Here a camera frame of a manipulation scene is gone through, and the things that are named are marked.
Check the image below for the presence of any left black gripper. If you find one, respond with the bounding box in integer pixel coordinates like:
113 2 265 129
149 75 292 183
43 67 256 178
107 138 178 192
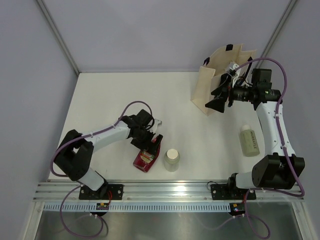
131 126 163 157

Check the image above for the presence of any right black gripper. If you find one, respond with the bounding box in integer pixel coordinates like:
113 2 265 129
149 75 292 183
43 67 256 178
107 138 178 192
205 75 256 114

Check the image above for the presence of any red dish soap bottle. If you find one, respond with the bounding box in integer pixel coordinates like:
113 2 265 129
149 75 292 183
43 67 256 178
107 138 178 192
133 149 159 173

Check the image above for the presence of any clear jar white lid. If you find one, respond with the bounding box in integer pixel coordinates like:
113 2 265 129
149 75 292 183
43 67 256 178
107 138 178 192
164 148 180 172

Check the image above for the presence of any beige canvas bag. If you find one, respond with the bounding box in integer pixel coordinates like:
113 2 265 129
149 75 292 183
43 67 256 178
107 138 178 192
190 44 257 116

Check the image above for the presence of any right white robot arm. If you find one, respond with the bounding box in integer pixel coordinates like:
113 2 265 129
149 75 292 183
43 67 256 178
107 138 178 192
205 68 305 199

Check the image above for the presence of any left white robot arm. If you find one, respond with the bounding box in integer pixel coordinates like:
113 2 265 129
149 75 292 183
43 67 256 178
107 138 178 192
52 109 163 200

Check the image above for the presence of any pale green lotion bottle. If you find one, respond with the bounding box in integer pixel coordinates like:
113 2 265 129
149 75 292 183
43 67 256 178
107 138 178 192
239 124 260 157

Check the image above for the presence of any left small circuit board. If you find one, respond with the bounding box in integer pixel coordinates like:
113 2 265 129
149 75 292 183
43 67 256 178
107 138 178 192
96 202 110 211

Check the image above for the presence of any small circuit board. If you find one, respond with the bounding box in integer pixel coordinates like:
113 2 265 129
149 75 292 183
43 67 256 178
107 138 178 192
96 202 110 211
229 203 245 215

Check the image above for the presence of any right small circuit board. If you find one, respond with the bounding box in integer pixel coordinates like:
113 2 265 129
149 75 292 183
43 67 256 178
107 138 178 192
229 203 245 215

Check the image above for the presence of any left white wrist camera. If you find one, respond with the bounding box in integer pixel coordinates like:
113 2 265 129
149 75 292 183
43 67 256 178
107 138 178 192
148 118 163 134

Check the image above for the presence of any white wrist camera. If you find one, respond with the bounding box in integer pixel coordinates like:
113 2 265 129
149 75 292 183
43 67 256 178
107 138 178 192
225 62 241 87
148 118 163 134

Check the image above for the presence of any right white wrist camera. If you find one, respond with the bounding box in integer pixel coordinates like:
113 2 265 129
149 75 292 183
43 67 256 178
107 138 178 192
225 62 241 87

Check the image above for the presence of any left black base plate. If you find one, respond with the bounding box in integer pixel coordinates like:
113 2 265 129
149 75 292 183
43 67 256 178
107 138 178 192
78 183 124 200

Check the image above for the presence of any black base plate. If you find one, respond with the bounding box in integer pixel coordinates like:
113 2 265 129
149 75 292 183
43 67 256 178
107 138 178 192
78 183 124 200
210 183 248 201

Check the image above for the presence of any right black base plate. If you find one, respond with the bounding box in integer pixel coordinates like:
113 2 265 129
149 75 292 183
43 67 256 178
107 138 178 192
210 183 248 201

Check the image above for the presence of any white slotted cable duct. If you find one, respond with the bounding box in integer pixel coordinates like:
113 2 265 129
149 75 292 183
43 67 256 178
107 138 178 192
43 201 232 213

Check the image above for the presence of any aluminium front rail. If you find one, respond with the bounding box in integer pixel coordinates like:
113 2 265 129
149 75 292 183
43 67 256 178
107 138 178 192
32 181 305 203

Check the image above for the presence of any right aluminium frame post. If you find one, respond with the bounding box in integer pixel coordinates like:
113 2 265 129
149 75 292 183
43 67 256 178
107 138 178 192
258 0 300 58

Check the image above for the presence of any aluminium frame post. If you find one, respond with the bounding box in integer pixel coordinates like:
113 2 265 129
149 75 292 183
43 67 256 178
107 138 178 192
258 0 300 58
34 0 81 77

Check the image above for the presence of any left aluminium frame post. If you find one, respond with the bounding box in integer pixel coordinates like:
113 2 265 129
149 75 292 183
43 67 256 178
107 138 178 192
34 0 81 77

